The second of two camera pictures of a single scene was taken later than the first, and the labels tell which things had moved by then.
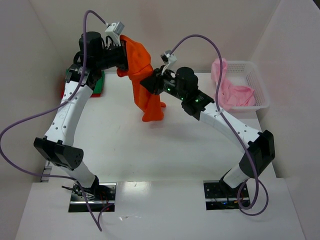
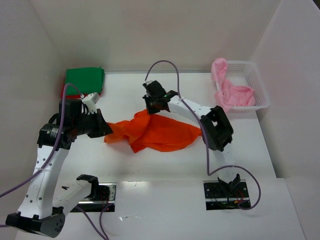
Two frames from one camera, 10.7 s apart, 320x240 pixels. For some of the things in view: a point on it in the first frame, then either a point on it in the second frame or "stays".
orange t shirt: [139, 66] to [147, 132]
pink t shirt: [230, 95] stays
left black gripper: [122, 56] to [97, 122]
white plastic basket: [247, 74] stays
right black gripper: [155, 83] to [152, 106]
